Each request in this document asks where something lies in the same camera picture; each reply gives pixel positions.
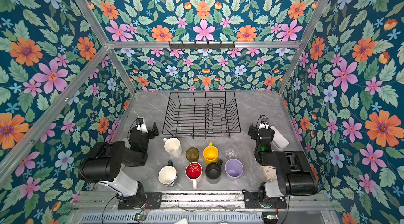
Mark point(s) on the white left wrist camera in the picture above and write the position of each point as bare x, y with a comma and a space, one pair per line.
140, 125

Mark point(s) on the white mug red interior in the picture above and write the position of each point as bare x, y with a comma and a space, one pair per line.
194, 172

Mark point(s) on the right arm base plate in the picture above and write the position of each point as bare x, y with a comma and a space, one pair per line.
258, 199

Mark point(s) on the black wire dish rack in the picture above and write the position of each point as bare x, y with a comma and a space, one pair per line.
201, 114

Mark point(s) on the white ceramic mug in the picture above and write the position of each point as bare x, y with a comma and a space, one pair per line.
173, 147

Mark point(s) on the olive textured glass tumbler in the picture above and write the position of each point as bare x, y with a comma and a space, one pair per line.
192, 154

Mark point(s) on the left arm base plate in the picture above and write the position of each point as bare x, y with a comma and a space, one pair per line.
148, 200

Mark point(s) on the dark wall hook rail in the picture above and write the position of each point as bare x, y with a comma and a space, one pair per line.
202, 45

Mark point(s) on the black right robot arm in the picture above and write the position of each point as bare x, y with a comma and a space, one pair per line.
290, 170

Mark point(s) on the green mug cream interior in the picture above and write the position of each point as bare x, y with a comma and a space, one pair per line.
168, 175

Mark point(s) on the black mug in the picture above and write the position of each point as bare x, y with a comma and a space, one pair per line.
214, 170

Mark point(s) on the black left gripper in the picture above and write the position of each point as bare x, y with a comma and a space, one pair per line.
151, 130

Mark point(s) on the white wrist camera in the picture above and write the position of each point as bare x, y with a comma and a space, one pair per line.
140, 125
263, 122

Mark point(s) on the round pink wall clock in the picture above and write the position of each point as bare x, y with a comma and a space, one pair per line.
269, 173

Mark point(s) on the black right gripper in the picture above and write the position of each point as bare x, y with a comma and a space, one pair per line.
254, 131

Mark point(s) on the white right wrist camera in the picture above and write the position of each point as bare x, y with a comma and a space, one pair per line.
263, 122

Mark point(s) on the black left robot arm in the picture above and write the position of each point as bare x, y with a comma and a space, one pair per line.
103, 165

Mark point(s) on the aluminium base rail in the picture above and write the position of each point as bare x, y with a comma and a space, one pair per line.
222, 200

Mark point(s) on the lilac plastic cup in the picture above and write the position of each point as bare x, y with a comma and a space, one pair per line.
234, 169

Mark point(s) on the clear drinking glass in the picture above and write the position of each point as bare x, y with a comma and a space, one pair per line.
230, 153

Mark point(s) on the yellow mug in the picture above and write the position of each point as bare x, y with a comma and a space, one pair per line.
210, 154

